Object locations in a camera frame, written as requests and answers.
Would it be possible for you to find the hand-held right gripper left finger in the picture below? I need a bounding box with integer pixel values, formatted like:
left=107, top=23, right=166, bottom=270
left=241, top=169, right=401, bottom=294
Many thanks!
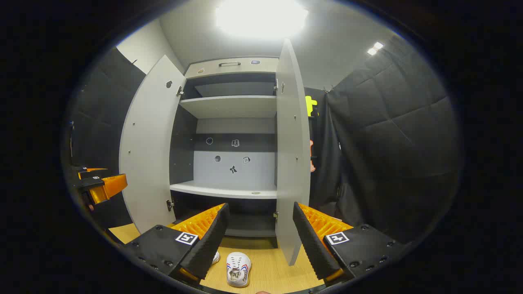
left=123, top=203, right=230, bottom=283

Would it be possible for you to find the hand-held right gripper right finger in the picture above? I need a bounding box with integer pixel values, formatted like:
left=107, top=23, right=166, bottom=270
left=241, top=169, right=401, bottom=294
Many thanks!
left=293, top=202, right=405, bottom=281

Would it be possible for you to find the grey shoe cabinet door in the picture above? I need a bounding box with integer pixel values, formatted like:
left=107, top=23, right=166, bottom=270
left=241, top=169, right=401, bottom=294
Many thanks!
left=275, top=39, right=312, bottom=267
left=118, top=54, right=187, bottom=234

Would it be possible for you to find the grey shoe cabinet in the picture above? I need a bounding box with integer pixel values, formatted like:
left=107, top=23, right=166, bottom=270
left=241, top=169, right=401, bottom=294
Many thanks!
left=170, top=56, right=282, bottom=239

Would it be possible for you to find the black backdrop cloth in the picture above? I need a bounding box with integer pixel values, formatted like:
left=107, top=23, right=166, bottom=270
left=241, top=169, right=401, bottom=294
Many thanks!
left=65, top=35, right=464, bottom=245

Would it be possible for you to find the large ceiling light panel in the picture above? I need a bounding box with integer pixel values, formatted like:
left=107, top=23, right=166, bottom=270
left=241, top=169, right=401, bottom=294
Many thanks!
left=216, top=0, right=309, bottom=39

